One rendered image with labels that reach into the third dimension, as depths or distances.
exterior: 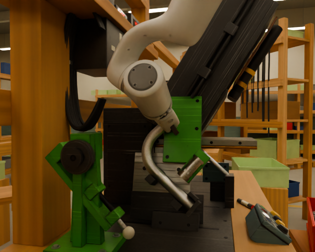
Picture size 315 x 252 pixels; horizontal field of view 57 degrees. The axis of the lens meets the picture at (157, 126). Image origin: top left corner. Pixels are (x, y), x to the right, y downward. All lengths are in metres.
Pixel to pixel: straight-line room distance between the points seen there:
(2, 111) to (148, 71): 0.39
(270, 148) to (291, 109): 0.52
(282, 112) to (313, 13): 7.41
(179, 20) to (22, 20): 0.42
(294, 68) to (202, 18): 9.62
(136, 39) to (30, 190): 0.46
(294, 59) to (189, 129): 9.41
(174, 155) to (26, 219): 0.44
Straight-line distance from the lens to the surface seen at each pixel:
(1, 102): 0.81
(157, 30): 0.61
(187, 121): 0.90
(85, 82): 11.32
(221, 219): 0.94
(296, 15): 10.56
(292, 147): 3.80
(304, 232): 1.21
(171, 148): 0.89
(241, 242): 0.79
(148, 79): 0.59
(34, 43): 0.81
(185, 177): 0.84
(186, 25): 0.59
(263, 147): 3.71
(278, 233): 0.80
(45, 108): 0.79
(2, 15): 11.04
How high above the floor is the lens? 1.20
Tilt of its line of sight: 2 degrees down
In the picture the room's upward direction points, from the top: straight up
